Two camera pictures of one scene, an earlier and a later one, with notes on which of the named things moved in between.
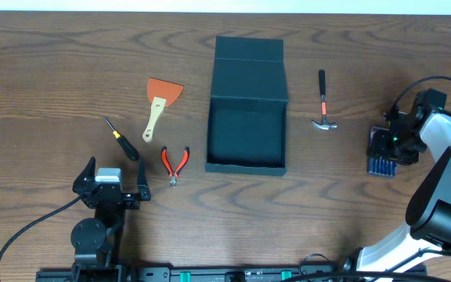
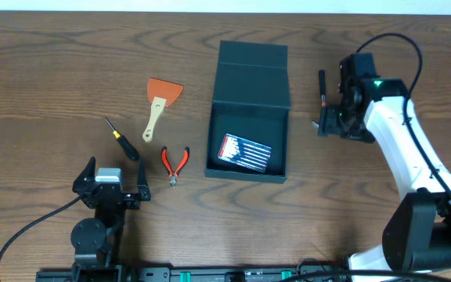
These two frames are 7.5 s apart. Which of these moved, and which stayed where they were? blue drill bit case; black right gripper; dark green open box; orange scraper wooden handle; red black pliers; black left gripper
Moved: blue drill bit case; black right gripper
Stayed: black left gripper; dark green open box; orange scraper wooden handle; red black pliers
